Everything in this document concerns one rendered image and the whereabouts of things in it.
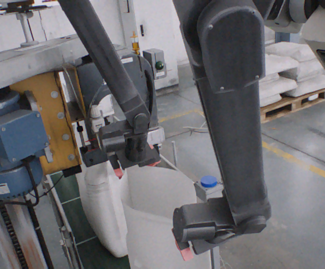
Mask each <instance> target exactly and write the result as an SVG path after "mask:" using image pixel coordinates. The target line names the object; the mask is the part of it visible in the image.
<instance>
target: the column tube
mask: <svg viewBox="0 0 325 269"><path fill-rule="evenodd" d="M5 201H18V202H26V201H25V200H24V199H23V197H19V198H16V199H11V200H5ZM5 206H6V208H7V211H8V215H9V216H10V220H11V223H12V224H13V227H14V230H15V233H16V235H17V238H18V241H19V244H20V245H21V248H22V251H23V254H24V256H25V259H26V262H27V265H28V267H29V269H49V268H48V266H47V263H46V259H45V256H44V253H43V250H42V248H41V245H40V243H39V239H38V237H37V234H36V230H35V228H34V224H33V222H32V220H31V216H30V214H29V210H28V207H27V206H24V205H16V204H5ZM0 253H1V254H2V257H3V260H4V262H5V265H6V268H7V269H23V268H22V267H21V264H20V261H19V258H18V255H17V252H16V250H15V247H14V246H13V243H12V240H11V238H10V235H9V232H8V230H7V227H6V225H5V223H4V220H3V216H2V214H1V212H0Z"/></svg>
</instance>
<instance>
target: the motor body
mask: <svg viewBox="0 0 325 269"><path fill-rule="evenodd" d="M19 99H20V96H19V93H18V91H14V90H11V92H10V93H9V94H8V95H7V96H5V97H2V98H0V116H2V115H5V114H8V113H11V112H14V111H16V110H18V109H20V107H19V104H18V100H19ZM28 162H29V166H30V168H31V171H32V174H33V177H34V180H35V184H36V187H37V186H39V184H40V183H41V181H42V178H43V169H42V165H41V161H40V158H39V157H38V158H36V156H35V155H30V158H29V160H28ZM33 190H34V188H33V185H32V183H31V181H30V178H29V174H28V171H27V169H26V167H25V164H24V162H21V161H18V162H15V163H10V162H8V161H7V160H6V159H4V158H2V157H0V200H11V199H16V198H19V197H22V196H24V195H26V194H28V193H30V192H32V191H33Z"/></svg>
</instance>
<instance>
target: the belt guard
mask: <svg viewBox="0 0 325 269"><path fill-rule="evenodd" d="M64 37H65V38H60V37H59V38H54V39H50V40H46V41H44V42H39V44H47V45H43V46H38V47H35V48H31V49H29V50H25V51H21V52H16V51H15V50H18V49H22V48H26V47H18V48H13V49H8V50H4V51H2V52H0V89H1V88H3V87H5V86H8V85H11V84H14V83H16V82H20V81H22V80H25V79H26V78H29V77H31V76H34V75H37V74H40V73H43V72H46V71H47V70H49V69H52V68H55V67H58V66H60V65H63V64H66V63H68V62H71V61H72V60H75V59H78V58H81V57H84V56H87V55H88V52H87V50H86V48H85V47H84V45H83V44H82V42H81V40H80V38H79V36H78V35H77V34H73V35H68V36H64ZM66 37H71V38H66Z"/></svg>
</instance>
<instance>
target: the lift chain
mask: <svg viewBox="0 0 325 269"><path fill-rule="evenodd" d="M1 207H3V208H1ZM3 211H6V212H3ZM0 212H1V214H2V216H3V220H4V223H5V225H6V227H7V230H8V232H9V235H10V238H11V240H12V243H13V246H14V247H15V250H16V252H17V255H18V258H19V261H20V264H21V267H22V268H23V269H29V267H28V265H27V262H26V259H25V256H24V254H23V251H22V248H21V245H20V244H19V241H18V238H17V235H16V233H15V230H14V227H13V224H12V223H11V220H10V216H9V215H8V211H7V208H6V206H5V205H4V204H0ZM4 215H7V216H4ZM6 219H8V220H6ZM8 223H9V224H8ZM9 227H10V228H9ZM11 230H12V231H11ZM10 231H11V232H10ZM12 234H14V235H12ZM14 238H15V239H14ZM13 239H14V240H13ZM15 242H16V243H15ZM17 245H18V246H17ZM16 246H17V247H16ZM18 249H20V250H18ZM20 252H21V253H20ZM19 253H20V254H19ZM21 256H23V257H21ZM23 259H24V260H23ZM22 260H23V261H22ZM24 263H25V264H24ZM25 266H26V267H25Z"/></svg>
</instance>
